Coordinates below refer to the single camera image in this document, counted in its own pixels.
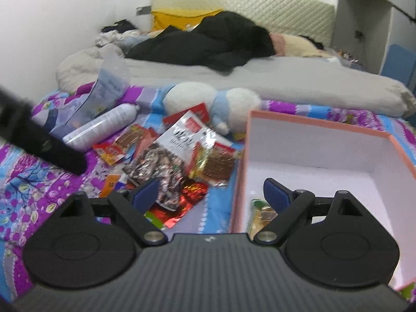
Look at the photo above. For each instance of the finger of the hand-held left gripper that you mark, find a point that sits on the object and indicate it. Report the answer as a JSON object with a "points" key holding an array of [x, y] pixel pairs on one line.
{"points": [[55, 152]]}

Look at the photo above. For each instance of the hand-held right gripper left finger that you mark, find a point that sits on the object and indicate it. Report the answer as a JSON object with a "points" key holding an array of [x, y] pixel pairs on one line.
{"points": [[146, 193]]}

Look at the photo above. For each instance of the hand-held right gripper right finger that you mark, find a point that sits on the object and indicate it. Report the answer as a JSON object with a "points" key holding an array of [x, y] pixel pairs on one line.
{"points": [[274, 195]]}

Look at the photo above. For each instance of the green yellow snack packet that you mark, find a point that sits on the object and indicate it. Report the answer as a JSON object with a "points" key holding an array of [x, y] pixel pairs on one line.
{"points": [[256, 216]]}

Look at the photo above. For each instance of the red foil snack packet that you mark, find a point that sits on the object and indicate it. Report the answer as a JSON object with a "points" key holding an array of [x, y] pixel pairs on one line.
{"points": [[191, 195]]}

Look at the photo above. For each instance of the large clear black-print snack packet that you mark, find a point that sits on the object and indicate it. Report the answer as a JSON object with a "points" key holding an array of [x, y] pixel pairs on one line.
{"points": [[175, 143]]}

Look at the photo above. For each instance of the pink cardboard box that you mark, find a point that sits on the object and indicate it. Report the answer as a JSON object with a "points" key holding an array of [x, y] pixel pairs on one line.
{"points": [[308, 143]]}

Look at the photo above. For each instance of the small orange packet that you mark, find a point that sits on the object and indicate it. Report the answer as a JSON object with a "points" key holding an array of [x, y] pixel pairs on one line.
{"points": [[111, 183]]}

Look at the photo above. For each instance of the white spray bottle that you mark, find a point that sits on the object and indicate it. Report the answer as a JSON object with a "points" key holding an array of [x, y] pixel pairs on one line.
{"points": [[97, 126]]}

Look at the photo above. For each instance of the floral purple bedsheet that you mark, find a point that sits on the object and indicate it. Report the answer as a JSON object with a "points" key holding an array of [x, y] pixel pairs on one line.
{"points": [[42, 201]]}

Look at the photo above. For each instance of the orange red snack packet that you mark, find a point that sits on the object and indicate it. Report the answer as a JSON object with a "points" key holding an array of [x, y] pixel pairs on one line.
{"points": [[109, 152]]}

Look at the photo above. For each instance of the brown strip snack packet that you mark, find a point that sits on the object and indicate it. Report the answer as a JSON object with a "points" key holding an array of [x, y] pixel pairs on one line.
{"points": [[133, 136]]}

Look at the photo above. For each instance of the spicy strip snack packet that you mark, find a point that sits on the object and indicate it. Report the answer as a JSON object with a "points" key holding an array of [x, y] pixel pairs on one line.
{"points": [[217, 164]]}

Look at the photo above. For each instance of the clear blue plastic bag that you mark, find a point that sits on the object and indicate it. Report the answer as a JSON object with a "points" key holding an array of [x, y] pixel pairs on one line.
{"points": [[107, 87]]}

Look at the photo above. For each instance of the red label snack packet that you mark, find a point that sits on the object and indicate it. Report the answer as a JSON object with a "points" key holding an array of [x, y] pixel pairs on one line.
{"points": [[198, 112]]}

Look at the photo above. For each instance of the white and blue plush toy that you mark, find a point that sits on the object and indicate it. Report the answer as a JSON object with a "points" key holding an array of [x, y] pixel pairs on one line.
{"points": [[195, 97]]}

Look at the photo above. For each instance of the grey long pillow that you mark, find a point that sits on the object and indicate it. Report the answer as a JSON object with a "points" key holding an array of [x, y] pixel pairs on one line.
{"points": [[292, 78]]}

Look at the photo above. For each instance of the pile of clothes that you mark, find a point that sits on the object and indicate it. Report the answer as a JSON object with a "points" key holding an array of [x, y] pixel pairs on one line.
{"points": [[110, 37]]}

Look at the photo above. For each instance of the beige pink pillow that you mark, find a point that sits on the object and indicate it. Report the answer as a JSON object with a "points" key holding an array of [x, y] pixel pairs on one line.
{"points": [[299, 45]]}

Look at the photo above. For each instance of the black clothing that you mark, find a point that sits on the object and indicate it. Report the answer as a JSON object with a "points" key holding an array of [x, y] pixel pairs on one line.
{"points": [[201, 42]]}

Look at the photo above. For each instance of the yellow pillow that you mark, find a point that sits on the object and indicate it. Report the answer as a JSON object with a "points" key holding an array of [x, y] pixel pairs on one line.
{"points": [[169, 18]]}

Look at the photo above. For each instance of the blue board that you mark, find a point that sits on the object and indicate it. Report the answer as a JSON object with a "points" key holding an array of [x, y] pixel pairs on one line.
{"points": [[398, 65]]}

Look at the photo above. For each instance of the cream quilted headboard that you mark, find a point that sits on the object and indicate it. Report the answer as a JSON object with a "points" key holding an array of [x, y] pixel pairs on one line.
{"points": [[276, 9]]}

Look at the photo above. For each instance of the white cabinet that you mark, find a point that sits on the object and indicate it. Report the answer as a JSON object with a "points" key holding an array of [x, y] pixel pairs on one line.
{"points": [[364, 16]]}

